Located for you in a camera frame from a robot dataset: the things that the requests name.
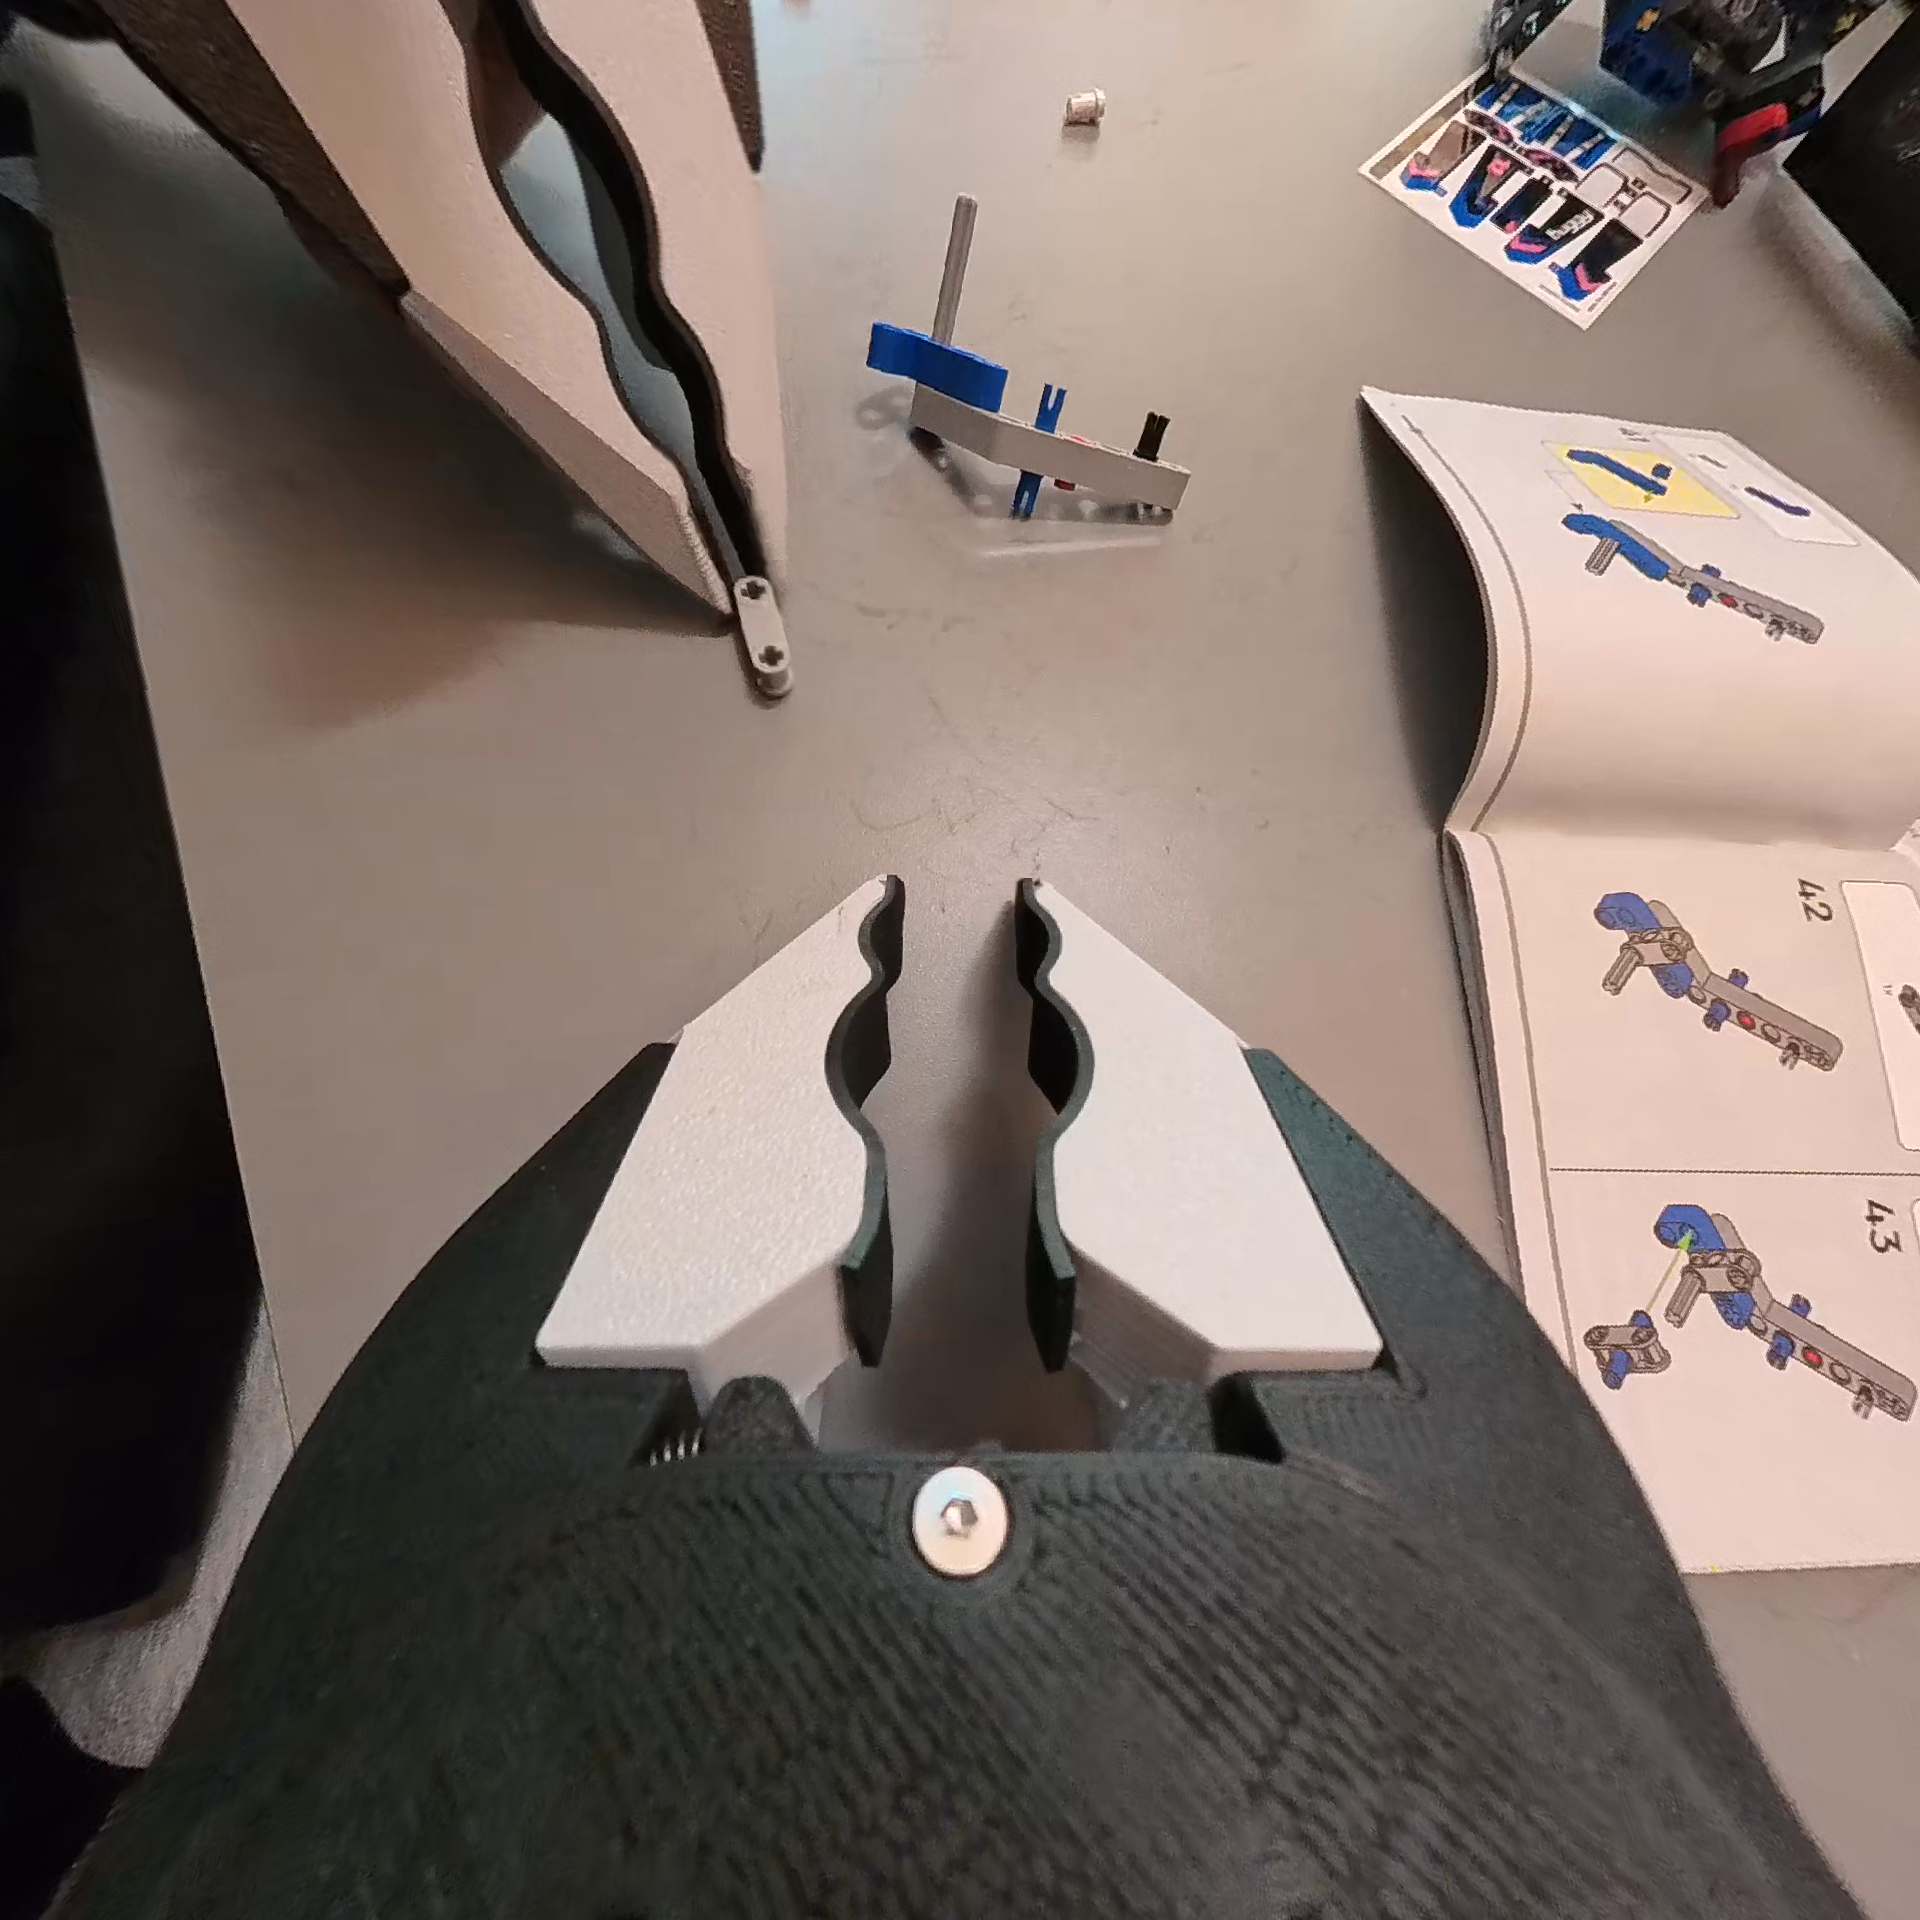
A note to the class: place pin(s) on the small grey thin liftarm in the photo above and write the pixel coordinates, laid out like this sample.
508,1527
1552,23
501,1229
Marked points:
762,626

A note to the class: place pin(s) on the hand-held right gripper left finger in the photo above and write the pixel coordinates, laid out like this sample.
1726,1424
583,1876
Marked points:
704,1200

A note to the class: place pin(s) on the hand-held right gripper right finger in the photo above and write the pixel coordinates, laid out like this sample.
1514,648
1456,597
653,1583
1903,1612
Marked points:
1201,1200

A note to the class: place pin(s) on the dark toy set box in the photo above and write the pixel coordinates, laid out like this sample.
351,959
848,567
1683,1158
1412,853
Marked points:
1875,195

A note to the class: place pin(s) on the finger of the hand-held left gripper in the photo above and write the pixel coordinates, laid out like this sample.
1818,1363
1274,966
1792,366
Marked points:
704,224
405,150

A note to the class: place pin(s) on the white plastic connector pin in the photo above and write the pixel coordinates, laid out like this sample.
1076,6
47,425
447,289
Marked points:
1085,106

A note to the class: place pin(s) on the grey plastic beam assembly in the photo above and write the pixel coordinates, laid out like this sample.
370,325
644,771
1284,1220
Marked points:
1051,451

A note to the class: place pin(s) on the white instruction booklet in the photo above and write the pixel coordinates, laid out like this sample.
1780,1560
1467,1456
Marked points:
1650,750

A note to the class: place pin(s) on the partly built toy car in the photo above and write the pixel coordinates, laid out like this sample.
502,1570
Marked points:
1650,38

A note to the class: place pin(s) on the sticker sheet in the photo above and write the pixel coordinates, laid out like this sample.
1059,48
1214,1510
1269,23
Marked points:
1561,224

